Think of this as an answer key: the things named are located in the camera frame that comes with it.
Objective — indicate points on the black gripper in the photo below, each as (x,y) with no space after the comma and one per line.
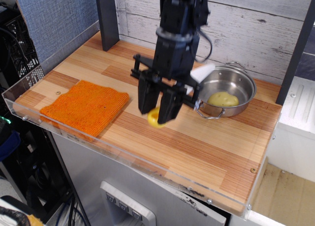
(168,74)

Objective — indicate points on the yellow handled white toy knife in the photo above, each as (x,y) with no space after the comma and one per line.
(198,74)

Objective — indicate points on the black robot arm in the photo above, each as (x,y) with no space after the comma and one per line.
(183,17)

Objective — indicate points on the orange knitted cloth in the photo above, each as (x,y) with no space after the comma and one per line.
(86,107)

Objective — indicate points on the yellow toy potato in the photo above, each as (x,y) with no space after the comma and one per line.
(223,99)

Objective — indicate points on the small steel pot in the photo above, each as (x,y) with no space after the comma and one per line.
(232,80)

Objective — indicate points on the clear acrylic table guard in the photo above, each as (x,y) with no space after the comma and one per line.
(210,159)

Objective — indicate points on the silver toy fridge cabinet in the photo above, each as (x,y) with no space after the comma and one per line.
(114,194)

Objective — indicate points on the white side counter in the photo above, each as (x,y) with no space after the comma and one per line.
(292,145)

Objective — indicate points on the black plastic crate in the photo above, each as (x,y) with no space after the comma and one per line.
(20,49)

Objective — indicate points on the dark grey left post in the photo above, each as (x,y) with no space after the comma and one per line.
(108,23)

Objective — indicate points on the dark grey post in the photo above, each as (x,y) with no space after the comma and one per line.
(108,23)
(297,53)

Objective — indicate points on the dark grey right post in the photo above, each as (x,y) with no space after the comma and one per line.
(297,53)

